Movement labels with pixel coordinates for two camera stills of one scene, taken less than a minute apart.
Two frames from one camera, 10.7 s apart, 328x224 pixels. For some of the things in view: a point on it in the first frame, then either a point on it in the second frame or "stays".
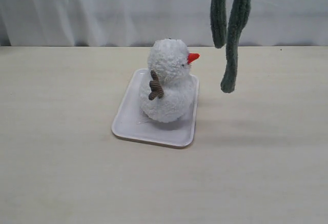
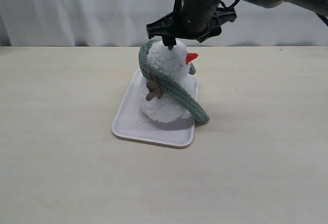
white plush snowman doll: (167, 90) stays
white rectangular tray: (130, 123) stays
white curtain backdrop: (136, 12) stays
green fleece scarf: (225, 35) -> (171, 85)
